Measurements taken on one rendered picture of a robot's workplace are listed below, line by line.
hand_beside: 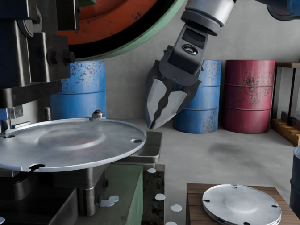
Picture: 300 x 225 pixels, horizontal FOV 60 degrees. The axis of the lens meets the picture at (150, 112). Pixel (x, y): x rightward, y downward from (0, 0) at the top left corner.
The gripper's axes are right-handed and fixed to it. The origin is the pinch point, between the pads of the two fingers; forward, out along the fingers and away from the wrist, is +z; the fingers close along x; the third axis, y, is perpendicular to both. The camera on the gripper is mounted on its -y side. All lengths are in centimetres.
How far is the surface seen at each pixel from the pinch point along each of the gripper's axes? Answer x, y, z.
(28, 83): 21.5, -4.5, 1.5
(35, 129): 21.9, 6.9, 14.1
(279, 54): -136, 325, -78
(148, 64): 20, 331, 10
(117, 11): 21.4, 33.9, -17.3
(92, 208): 3.4, -3.7, 18.4
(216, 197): -41, 52, 31
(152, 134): -1.3, 5.5, 3.5
